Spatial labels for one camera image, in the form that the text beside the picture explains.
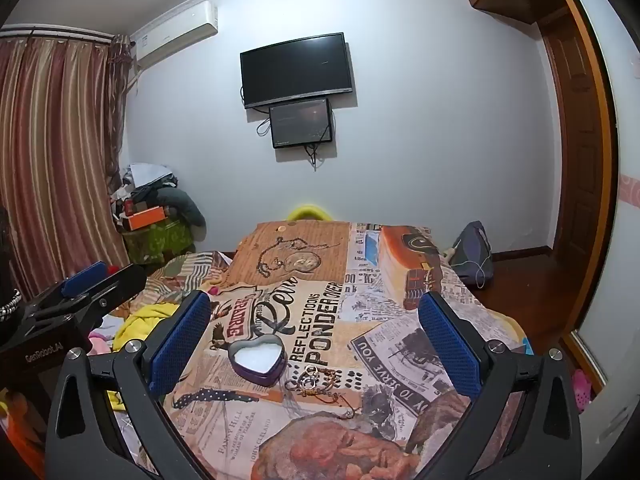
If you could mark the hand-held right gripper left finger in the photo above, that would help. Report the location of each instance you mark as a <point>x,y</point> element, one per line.
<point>176,350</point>

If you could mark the green cloth covered box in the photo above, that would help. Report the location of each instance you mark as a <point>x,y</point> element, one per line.
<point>160,242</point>

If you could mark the pink slippers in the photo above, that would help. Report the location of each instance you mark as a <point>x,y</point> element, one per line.
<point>582,390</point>

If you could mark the yellow cloth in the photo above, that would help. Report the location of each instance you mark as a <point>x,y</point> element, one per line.
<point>145,325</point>

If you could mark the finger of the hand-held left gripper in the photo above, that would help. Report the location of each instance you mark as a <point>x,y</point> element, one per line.
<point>85,277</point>
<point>120,285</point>

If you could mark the white curtain rail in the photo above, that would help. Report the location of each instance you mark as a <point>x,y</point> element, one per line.
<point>55,34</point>

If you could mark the printed blanket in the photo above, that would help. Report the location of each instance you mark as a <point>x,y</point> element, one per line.
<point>400,360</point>

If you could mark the white air conditioner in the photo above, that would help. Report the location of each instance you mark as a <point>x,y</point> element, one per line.
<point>175,35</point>

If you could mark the pile of clothes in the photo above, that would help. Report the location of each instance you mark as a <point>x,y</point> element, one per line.
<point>180,200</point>

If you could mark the brown wooden door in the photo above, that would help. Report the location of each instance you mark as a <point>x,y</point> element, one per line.
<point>580,160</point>

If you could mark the yellow plastic stool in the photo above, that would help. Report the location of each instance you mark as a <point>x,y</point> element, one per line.
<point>307,211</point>

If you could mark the pink cloth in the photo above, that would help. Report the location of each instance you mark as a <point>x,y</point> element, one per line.
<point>102,342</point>

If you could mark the small black monitor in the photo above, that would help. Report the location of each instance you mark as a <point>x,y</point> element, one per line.
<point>300,122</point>

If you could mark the purple heart-shaped tin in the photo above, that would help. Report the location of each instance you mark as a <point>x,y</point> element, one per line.
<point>257,357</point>

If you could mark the orange box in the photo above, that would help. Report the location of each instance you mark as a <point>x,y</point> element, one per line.
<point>146,217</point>

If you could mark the white wardrobe door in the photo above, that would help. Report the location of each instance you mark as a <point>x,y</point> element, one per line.
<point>620,260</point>

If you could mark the striped brown curtain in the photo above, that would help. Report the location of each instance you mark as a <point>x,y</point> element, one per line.
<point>50,160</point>

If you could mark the dark blue bag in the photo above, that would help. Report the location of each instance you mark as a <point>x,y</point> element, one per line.
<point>475,250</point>

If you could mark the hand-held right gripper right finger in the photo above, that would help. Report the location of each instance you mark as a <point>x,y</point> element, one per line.
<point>450,347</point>

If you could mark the striped cloth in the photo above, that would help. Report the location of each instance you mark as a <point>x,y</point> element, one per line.
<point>185,272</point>

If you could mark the black wall television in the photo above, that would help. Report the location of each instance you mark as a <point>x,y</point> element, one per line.
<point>295,70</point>

